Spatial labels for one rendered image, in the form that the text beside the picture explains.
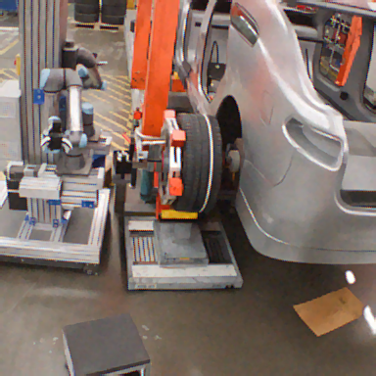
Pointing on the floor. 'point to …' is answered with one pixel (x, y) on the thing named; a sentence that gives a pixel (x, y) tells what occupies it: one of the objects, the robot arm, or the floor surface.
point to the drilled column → (119, 197)
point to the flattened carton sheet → (330, 310)
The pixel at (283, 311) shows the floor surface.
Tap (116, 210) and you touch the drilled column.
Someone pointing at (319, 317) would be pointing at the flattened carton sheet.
